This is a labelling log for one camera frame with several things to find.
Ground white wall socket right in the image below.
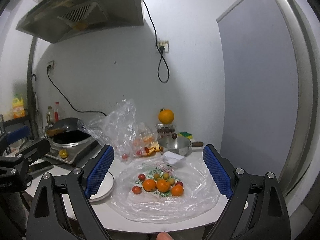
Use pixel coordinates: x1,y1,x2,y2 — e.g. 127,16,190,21
157,41,169,54

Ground large orange on jar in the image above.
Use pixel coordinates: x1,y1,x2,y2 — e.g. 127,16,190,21
158,108,175,125

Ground steel saucepan wooden handle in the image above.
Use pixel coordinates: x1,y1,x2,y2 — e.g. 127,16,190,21
158,136,204,156

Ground dark sauce bottle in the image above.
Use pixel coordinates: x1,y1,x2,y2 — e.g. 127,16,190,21
46,106,55,126

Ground red cherry tomato bottom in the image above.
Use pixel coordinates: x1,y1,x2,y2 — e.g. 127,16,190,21
132,186,142,194

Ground fingertip at bottom edge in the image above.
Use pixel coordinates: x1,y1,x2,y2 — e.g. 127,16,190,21
156,232,173,240

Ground yellow green sponge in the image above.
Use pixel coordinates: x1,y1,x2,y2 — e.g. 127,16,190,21
178,131,193,140

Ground crumpled clear plastic bag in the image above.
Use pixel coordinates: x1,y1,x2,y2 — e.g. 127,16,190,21
77,99,158,163

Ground black hood power cable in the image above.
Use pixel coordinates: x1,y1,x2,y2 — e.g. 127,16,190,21
141,0,170,84

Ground red cherry tomato top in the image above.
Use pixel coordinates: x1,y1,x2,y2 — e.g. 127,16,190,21
138,174,145,181

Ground black cooker power cable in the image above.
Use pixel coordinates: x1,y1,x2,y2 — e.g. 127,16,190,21
46,65,107,117

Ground flat printed plastic bag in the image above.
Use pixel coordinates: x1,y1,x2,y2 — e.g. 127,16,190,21
111,157,220,224

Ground white wall socket left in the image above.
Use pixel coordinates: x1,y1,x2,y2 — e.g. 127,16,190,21
47,61,54,70

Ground black wok pan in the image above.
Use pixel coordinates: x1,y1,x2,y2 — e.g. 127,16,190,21
46,118,79,137

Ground induction cooker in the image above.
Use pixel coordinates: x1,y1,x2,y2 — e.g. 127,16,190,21
46,130,98,167

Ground white wall socket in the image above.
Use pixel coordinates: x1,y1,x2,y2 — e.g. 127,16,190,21
47,61,54,70
157,41,169,54

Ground white round plate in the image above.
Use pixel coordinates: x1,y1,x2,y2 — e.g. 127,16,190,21
89,172,115,203

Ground red cherry tomato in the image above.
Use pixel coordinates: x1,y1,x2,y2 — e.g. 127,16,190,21
132,186,142,194
138,174,145,181

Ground grey refrigerator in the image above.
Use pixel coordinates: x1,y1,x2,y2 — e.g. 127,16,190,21
216,0,320,221

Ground orange tangerine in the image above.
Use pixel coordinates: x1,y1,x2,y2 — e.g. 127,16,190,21
142,179,157,192
156,179,171,193
171,184,184,197

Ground yellow oil bottle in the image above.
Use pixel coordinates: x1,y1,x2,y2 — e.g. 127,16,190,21
12,94,25,119

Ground black umbrella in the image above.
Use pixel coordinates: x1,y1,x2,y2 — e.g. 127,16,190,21
31,74,39,134

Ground white paper box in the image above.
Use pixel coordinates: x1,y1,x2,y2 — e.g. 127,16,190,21
163,151,185,168

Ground orange peel pieces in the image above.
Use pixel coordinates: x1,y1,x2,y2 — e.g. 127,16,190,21
143,142,160,156

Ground steel range hood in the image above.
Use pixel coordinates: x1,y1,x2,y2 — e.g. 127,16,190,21
16,0,144,44

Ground red capped bottle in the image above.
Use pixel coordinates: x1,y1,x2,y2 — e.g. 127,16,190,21
54,102,61,122

